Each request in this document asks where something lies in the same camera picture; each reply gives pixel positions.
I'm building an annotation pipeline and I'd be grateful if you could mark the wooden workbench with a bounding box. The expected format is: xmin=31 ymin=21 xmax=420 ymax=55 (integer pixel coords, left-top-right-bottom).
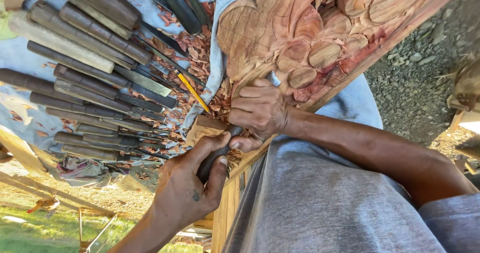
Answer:
xmin=193 ymin=133 xmax=276 ymax=253

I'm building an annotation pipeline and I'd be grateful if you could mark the pale blue cloth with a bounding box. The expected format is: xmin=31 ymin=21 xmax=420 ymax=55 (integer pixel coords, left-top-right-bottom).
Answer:
xmin=0 ymin=0 xmax=261 ymax=165

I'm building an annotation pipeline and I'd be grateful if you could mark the yellow pencil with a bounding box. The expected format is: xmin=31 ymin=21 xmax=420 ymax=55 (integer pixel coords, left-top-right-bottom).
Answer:
xmin=174 ymin=70 xmax=211 ymax=114

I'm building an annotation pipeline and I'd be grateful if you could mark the brown chicken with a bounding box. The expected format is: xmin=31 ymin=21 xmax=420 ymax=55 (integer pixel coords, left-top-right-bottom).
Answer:
xmin=26 ymin=196 xmax=61 ymax=219

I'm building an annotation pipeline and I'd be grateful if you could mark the carved reddish wood panel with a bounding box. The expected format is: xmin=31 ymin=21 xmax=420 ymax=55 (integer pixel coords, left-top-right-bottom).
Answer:
xmin=216 ymin=0 xmax=467 ymax=113

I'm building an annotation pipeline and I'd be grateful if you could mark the crumpled grey rag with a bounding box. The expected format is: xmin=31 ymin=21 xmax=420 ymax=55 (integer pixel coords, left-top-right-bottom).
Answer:
xmin=56 ymin=155 xmax=129 ymax=188

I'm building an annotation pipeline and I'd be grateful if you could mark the thin metal frame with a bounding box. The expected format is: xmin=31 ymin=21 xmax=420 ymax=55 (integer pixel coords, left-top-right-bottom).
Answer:
xmin=77 ymin=207 xmax=119 ymax=253

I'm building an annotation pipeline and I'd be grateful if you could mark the pale wooden plank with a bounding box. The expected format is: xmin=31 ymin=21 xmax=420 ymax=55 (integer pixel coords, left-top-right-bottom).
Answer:
xmin=0 ymin=127 xmax=51 ymax=178

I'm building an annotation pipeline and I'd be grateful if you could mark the heap of wood shavings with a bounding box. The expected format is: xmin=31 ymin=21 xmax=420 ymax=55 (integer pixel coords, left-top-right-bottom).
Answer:
xmin=124 ymin=0 xmax=246 ymax=180

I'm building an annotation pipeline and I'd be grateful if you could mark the person's right hand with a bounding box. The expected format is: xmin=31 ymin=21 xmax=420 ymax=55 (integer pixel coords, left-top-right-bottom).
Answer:
xmin=227 ymin=78 xmax=290 ymax=153

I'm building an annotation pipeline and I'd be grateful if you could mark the row of wooden-handled chisels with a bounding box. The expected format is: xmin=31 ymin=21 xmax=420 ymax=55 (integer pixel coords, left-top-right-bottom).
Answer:
xmin=0 ymin=0 xmax=213 ymax=164

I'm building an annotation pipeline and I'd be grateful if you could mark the person's left hand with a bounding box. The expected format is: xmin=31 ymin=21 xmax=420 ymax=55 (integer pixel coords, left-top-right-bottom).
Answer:
xmin=152 ymin=132 xmax=232 ymax=228

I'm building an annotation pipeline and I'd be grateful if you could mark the dark-handled carving chisel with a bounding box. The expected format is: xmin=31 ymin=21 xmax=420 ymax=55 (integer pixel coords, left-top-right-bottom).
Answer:
xmin=196 ymin=71 xmax=281 ymax=184

